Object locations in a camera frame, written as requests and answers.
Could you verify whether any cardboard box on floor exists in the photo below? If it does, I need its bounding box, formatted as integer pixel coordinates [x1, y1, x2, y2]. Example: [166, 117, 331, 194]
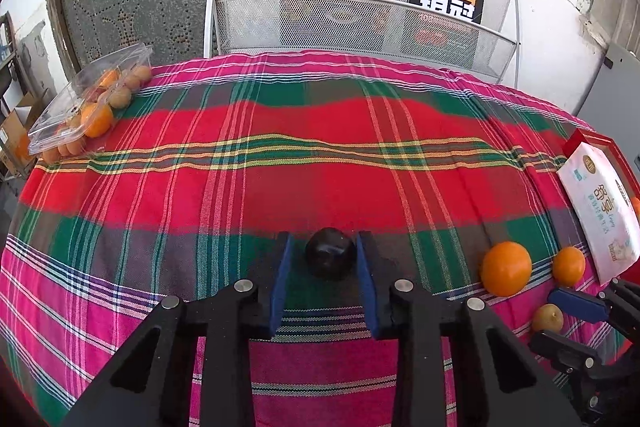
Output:
[1, 93, 44, 176]

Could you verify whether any small orange middle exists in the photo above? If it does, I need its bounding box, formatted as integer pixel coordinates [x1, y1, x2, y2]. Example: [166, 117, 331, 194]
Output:
[552, 246, 586, 287]

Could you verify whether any small orange right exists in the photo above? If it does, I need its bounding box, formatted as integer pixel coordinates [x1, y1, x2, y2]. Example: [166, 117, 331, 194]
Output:
[480, 242, 533, 297]

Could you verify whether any grey cabinet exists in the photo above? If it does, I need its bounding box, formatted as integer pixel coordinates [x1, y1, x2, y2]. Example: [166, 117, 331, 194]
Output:
[578, 43, 640, 176]

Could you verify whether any small orange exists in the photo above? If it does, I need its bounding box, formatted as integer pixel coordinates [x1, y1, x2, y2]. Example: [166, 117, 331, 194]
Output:
[480, 242, 533, 297]
[552, 246, 586, 287]

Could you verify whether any red cardboard tray box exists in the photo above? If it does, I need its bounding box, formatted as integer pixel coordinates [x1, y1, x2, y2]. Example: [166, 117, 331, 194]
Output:
[562, 128, 640, 286]

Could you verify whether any plaid tablecloth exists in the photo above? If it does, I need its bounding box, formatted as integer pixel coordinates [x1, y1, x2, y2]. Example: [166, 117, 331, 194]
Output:
[1, 51, 586, 426]

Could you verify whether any dark purple plum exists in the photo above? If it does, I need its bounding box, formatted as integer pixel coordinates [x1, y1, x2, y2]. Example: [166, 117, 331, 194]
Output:
[304, 228, 357, 281]

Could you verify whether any red black book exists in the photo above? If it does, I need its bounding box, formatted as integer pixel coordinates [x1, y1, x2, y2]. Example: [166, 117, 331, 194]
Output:
[400, 0, 484, 68]

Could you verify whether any large orange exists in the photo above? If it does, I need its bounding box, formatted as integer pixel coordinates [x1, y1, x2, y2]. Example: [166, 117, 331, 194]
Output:
[630, 196, 640, 220]

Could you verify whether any white pink tissue pack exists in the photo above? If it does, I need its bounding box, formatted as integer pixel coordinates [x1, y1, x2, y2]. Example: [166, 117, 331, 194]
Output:
[556, 141, 640, 286]

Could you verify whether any clear plastic fruit container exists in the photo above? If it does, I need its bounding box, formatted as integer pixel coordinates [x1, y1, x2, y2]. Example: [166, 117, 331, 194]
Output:
[28, 42, 152, 165]

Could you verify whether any white metal mesh rack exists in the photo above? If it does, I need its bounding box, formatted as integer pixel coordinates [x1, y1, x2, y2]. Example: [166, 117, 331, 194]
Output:
[203, 0, 521, 81]

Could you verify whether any orange in plastic container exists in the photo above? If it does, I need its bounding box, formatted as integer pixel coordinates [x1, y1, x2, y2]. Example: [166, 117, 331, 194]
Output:
[80, 103, 114, 139]

